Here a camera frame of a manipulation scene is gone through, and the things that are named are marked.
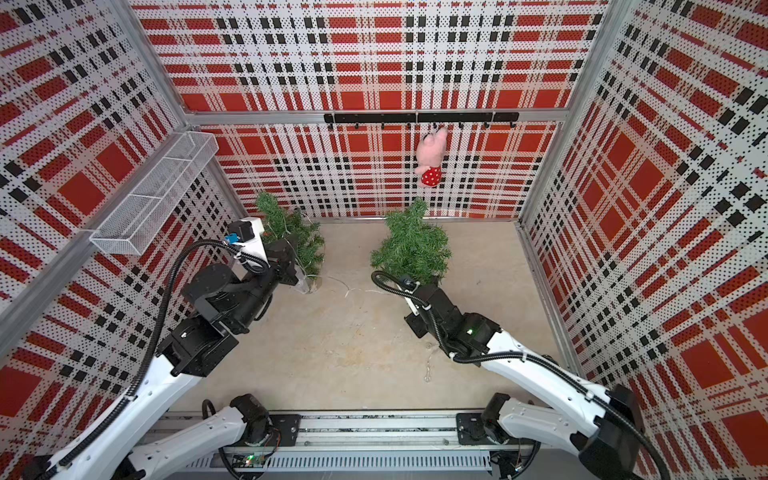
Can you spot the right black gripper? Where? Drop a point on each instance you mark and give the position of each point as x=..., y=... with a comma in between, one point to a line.
x=413, y=324

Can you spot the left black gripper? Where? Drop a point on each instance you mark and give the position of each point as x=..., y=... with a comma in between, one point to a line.
x=282, y=261

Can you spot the small green christmas tree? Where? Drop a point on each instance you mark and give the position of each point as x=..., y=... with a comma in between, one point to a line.
x=272, y=219
x=413, y=248

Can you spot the clear star string light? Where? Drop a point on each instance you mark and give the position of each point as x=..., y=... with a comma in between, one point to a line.
x=309, y=247

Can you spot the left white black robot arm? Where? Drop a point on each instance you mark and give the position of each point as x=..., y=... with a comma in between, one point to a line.
x=225, y=306

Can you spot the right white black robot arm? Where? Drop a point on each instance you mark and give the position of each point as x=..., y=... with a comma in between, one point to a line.
x=601, y=426

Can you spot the pink pig plush toy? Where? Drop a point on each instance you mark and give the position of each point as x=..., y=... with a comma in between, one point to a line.
x=429, y=155

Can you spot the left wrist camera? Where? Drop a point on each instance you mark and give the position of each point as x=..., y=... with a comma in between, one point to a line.
x=245, y=235

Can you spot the white wire mesh basket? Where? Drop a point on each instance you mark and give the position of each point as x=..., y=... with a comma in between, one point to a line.
x=131, y=226

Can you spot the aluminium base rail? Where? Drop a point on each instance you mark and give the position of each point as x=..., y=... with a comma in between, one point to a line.
x=362, y=441

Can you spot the black wall hook rail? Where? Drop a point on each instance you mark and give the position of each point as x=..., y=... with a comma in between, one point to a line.
x=431, y=118

